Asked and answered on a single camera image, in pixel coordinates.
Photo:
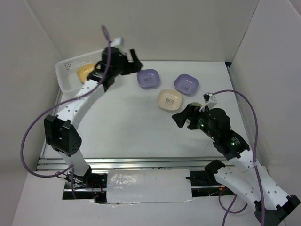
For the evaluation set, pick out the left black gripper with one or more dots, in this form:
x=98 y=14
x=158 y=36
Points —
x=128 y=66

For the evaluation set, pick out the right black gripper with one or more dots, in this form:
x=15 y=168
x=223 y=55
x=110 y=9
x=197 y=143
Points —
x=180 y=117

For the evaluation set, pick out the cream panda plate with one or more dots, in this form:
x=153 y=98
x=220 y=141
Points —
x=169 y=100

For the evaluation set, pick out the yellow panda plate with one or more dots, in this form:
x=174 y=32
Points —
x=84 y=71

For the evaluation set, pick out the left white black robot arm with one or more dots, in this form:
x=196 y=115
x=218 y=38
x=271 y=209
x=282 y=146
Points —
x=61 y=129

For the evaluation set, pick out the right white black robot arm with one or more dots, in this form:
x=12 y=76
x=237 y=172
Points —
x=271 y=204

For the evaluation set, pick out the white perforated plastic bin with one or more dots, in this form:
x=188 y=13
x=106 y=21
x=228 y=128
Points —
x=66 y=71

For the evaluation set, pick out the purple panda plate left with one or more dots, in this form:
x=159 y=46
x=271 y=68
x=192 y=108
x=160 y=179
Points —
x=148 y=78

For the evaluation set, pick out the purple panda plate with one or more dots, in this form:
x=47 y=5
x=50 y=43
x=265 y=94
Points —
x=186 y=84
x=148 y=78

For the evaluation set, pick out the green panda plate right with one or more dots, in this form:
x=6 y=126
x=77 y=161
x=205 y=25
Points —
x=196 y=104

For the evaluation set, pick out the purple panda plate right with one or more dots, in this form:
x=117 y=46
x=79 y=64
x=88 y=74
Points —
x=186 y=84

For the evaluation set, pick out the white foil covered panel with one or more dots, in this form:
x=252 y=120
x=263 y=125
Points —
x=148 y=186

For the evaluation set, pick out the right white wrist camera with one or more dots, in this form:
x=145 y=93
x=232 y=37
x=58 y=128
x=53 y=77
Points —
x=210 y=102

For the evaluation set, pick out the aluminium rail frame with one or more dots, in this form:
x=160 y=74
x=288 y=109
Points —
x=125 y=129

